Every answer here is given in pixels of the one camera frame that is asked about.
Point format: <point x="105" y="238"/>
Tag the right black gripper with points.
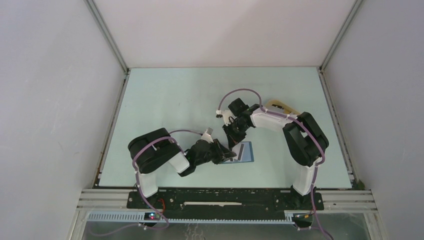
<point x="233" y="139"/>

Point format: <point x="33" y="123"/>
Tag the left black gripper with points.
<point x="222" y="153"/>

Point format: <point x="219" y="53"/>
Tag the blue card holder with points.
<point x="248" y="155"/>

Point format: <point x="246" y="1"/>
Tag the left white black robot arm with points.
<point x="154" y="149"/>

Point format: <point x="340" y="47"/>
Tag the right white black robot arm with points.
<point x="305" y="139"/>

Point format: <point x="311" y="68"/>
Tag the black striped card in tray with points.
<point x="277" y="107"/>

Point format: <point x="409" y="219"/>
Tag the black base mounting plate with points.
<point x="251" y="211"/>

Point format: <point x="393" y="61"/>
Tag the beige oval tray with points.
<point x="287" y="109"/>

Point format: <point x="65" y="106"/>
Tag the left controller board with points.
<point x="152" y="216"/>

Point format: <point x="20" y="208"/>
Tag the controller board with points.
<point x="152" y="216"/>
<point x="303" y="217"/>

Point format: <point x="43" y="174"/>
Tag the right controller board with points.
<point x="303" y="217"/>

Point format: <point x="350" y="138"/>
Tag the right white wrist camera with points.
<point x="227" y="116"/>

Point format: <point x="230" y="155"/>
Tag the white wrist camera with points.
<point x="227" y="116"/>
<point x="207" y="135"/>

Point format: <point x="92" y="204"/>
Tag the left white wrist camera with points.
<point x="207" y="135"/>

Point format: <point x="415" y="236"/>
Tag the aluminium frame rail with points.
<point x="326" y="200"/>

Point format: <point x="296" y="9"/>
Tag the white cable duct strip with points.
<point x="143" y="217"/>

